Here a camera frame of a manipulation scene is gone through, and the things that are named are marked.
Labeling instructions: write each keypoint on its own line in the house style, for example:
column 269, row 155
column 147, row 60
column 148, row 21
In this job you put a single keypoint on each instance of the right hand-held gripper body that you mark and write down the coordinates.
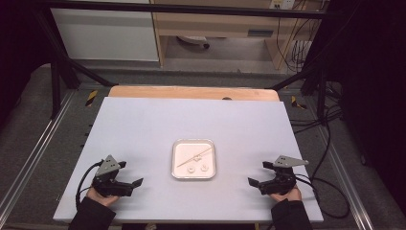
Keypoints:
column 282, row 183

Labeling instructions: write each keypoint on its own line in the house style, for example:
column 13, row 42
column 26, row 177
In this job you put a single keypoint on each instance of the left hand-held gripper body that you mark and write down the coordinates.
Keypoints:
column 107, row 183

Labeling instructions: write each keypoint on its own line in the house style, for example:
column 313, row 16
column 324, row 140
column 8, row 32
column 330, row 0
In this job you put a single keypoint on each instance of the white square tray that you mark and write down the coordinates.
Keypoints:
column 182, row 150

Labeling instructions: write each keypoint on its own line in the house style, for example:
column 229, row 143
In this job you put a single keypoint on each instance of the person's right hand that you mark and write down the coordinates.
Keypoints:
column 287, row 196

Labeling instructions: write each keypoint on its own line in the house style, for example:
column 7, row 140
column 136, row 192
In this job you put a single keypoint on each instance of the person's left hand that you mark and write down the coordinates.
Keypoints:
column 102, row 200

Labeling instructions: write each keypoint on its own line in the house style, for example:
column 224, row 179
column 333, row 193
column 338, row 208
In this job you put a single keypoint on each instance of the yellow black tape strip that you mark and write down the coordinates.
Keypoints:
column 297, row 103
column 91, row 98

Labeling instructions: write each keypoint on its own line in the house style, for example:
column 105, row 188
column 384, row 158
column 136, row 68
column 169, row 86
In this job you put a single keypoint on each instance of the black metal stand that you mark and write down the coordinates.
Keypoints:
column 56, row 86
column 320, row 89

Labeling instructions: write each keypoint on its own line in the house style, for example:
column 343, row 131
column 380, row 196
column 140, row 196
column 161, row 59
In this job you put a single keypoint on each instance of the light wooden table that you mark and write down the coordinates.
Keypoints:
column 191, row 93

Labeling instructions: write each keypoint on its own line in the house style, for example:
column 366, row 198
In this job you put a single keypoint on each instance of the white cabinet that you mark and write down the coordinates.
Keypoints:
column 102, row 35

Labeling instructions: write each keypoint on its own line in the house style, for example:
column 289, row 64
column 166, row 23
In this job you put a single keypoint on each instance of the white chair base with caster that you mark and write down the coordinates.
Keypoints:
column 193, row 40

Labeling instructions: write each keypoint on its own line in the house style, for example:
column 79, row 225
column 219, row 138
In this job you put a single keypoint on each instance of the light wooden desk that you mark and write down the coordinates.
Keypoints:
column 217, row 22

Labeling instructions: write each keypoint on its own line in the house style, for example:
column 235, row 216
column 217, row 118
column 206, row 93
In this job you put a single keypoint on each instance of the aluminium floor rail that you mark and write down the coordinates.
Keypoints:
column 35, row 150
column 344, row 179

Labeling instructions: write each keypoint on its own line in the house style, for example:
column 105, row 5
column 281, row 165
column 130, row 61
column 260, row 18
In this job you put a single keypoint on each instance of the white wall power outlet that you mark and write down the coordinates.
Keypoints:
column 282, row 4

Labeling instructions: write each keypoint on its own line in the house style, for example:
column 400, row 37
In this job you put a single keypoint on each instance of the black metal frame bar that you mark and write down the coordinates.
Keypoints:
column 191, row 10

